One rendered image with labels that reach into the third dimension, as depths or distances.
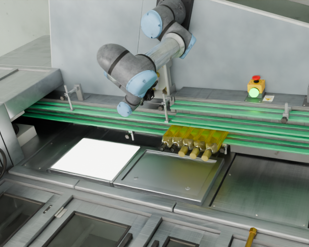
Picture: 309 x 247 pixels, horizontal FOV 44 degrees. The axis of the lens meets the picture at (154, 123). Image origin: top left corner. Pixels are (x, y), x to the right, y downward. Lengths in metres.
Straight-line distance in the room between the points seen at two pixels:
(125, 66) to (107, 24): 0.85
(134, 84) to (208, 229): 0.69
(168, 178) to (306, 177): 0.65
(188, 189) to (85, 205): 0.51
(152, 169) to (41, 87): 0.90
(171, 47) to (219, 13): 0.37
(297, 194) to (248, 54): 0.69
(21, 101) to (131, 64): 1.08
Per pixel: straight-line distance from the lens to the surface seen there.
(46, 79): 2.46
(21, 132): 2.56
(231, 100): 1.91
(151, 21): 1.75
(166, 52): 1.58
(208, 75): 2.03
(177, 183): 1.85
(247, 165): 1.99
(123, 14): 2.13
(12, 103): 2.29
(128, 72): 1.38
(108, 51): 1.41
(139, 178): 1.92
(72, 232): 1.81
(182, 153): 1.81
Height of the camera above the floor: 2.49
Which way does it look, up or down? 48 degrees down
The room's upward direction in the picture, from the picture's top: 138 degrees counter-clockwise
